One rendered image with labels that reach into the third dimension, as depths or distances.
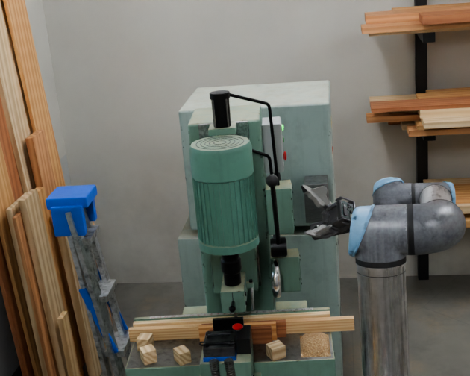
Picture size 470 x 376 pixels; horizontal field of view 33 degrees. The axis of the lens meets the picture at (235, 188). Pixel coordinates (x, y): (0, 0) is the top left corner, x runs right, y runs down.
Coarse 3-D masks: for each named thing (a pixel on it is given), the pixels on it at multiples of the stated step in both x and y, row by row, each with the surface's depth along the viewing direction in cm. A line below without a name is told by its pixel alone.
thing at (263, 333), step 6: (210, 330) 234; (252, 330) 233; (258, 330) 233; (264, 330) 233; (270, 330) 233; (252, 336) 234; (258, 336) 234; (264, 336) 234; (270, 336) 234; (258, 342) 235; (264, 342) 234
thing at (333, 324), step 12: (192, 324) 242; (288, 324) 238; (300, 324) 238; (312, 324) 238; (324, 324) 237; (336, 324) 237; (348, 324) 237; (132, 336) 242; (156, 336) 242; (168, 336) 241; (180, 336) 241; (192, 336) 241
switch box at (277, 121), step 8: (264, 120) 253; (272, 120) 252; (280, 120) 252; (264, 128) 248; (280, 128) 248; (264, 136) 249; (280, 136) 249; (264, 144) 250; (280, 144) 249; (264, 152) 251; (272, 152) 250; (280, 152) 250; (264, 160) 251; (272, 160) 251; (280, 160) 251; (272, 168) 252; (280, 168) 252
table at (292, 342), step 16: (288, 336) 237; (160, 352) 235; (192, 352) 233; (256, 352) 230; (288, 352) 229; (128, 368) 228; (144, 368) 227; (160, 368) 227; (176, 368) 227; (192, 368) 227; (256, 368) 226; (272, 368) 225; (288, 368) 225; (304, 368) 225; (320, 368) 225
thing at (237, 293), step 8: (240, 272) 243; (224, 288) 234; (232, 288) 233; (240, 288) 233; (224, 296) 232; (232, 296) 232; (240, 296) 231; (224, 304) 233; (240, 304) 232; (224, 312) 233; (240, 312) 233
